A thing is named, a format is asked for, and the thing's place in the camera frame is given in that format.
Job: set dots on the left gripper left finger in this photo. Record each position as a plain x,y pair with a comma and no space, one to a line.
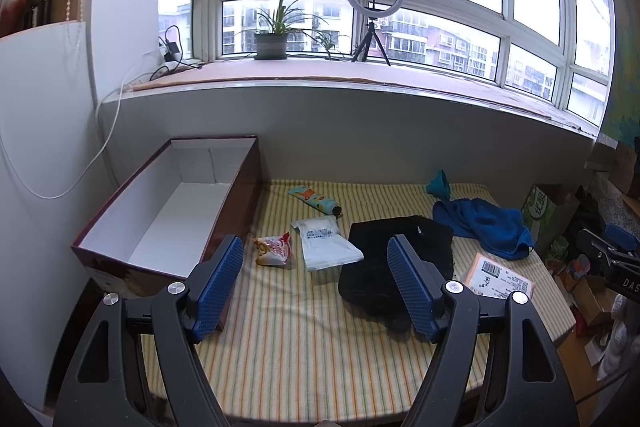
106,383

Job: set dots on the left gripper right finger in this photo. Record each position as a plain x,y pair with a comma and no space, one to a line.
524,381

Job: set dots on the blue towel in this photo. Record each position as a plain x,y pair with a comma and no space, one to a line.
500,231

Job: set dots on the black cloth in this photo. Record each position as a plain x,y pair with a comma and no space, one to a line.
368,285

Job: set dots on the teal collapsible cup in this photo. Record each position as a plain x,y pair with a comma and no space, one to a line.
439,187

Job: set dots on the red snack packet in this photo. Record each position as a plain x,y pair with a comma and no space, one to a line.
273,251

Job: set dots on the white plastic package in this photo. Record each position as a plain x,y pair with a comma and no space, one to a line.
323,245

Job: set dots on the teal orange tube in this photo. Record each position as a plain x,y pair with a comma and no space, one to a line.
327,205

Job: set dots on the green cardboard box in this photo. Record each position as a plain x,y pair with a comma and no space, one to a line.
547,211

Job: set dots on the dark red cardboard box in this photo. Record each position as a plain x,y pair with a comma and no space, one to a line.
172,214

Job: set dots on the brown windowsill mat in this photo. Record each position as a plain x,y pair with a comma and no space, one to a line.
316,72

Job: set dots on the white power strip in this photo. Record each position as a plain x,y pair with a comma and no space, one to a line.
171,52

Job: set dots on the small spider plant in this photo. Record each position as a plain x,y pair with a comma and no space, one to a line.
326,42

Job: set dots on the potted green plant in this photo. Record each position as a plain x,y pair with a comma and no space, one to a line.
274,26

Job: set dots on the ring light on tripod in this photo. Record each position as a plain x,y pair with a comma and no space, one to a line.
372,12

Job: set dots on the black charger with cable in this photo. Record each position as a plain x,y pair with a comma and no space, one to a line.
172,33

